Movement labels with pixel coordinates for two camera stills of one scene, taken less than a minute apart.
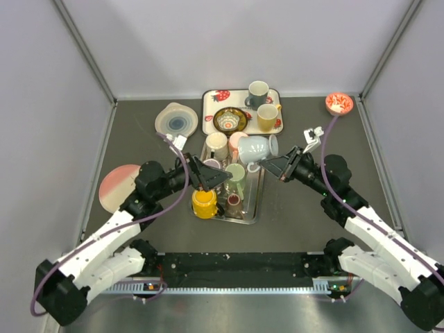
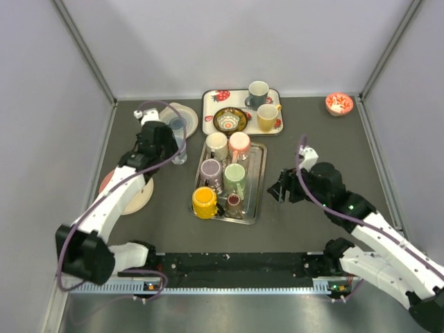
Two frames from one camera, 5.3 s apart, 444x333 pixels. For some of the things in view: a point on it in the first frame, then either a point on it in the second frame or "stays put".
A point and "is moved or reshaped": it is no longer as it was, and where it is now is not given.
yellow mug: (205, 204) stays put
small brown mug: (234, 208) stays put
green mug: (237, 183) stays put
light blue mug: (253, 149) is moved or reshaped
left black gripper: (212, 177) -> (172, 147)
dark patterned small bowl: (229, 120) stays put
